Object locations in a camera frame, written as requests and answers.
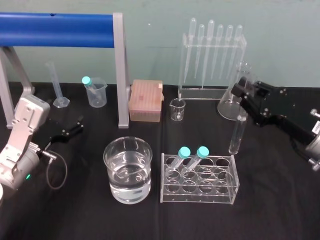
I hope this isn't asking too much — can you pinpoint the grey tube stand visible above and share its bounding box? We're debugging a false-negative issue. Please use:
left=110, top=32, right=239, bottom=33
left=112, top=12, right=131, bottom=129
left=0, top=45, right=36, bottom=130

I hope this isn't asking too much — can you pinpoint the clear glass conical flask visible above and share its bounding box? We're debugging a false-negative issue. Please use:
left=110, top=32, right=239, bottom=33
left=217, top=60, right=261, bottom=122

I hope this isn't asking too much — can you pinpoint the blue plastic tube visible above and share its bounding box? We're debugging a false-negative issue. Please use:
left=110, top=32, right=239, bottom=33
left=0, top=12, right=115, bottom=48

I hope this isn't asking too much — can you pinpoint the clear acrylic pipette rack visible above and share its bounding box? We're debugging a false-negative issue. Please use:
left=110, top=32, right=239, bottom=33
left=177, top=33, right=248, bottom=101

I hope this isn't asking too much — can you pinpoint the large glass beaker with water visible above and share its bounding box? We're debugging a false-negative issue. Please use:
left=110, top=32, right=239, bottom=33
left=102, top=135, right=154, bottom=204

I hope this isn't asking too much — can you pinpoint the clear glass test tube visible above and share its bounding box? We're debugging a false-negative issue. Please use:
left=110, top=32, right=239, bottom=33
left=228, top=74, right=251, bottom=155

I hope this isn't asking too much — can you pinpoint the clear plastic pipette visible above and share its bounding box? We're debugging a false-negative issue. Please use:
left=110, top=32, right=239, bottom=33
left=193, top=23, right=205, bottom=79
left=211, top=23, right=224, bottom=80
left=231, top=24, right=244, bottom=81
left=202, top=19, right=215, bottom=82

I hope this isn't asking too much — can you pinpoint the black table cloth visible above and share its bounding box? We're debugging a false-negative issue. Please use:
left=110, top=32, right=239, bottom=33
left=0, top=80, right=320, bottom=240

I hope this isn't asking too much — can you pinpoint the clear graduated cylinder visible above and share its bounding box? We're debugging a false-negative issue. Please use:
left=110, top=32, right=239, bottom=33
left=45, top=61, right=71, bottom=109

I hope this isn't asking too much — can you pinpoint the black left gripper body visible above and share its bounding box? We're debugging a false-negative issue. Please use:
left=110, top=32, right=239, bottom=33
left=34, top=116, right=69, bottom=151

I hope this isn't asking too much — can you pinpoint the clear plastic beaker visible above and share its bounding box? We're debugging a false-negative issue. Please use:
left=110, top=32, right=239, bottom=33
left=85, top=77, right=108, bottom=109

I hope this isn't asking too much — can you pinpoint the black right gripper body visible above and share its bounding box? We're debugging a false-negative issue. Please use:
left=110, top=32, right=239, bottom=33
left=254, top=81, right=317, bottom=147

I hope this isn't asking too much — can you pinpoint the beige pipette tip box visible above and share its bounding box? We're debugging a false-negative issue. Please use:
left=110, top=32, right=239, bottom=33
left=128, top=79, right=164, bottom=123

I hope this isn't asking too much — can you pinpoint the clear acrylic test tube rack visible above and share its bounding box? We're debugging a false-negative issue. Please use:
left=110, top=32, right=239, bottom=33
left=159, top=152, right=241, bottom=206

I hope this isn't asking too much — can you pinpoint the thin dark left gripper cable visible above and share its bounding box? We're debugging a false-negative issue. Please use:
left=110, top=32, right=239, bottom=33
left=37, top=148, right=69, bottom=190

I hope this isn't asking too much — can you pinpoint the teal capped centrifuge tube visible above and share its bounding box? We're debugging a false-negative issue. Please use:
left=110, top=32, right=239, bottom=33
left=182, top=146, right=210, bottom=177
left=165, top=146, right=192, bottom=177
left=81, top=76, right=98, bottom=100

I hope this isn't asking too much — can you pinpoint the small glass beaker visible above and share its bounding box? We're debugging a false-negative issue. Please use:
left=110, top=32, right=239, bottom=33
left=169, top=97, right=187, bottom=122

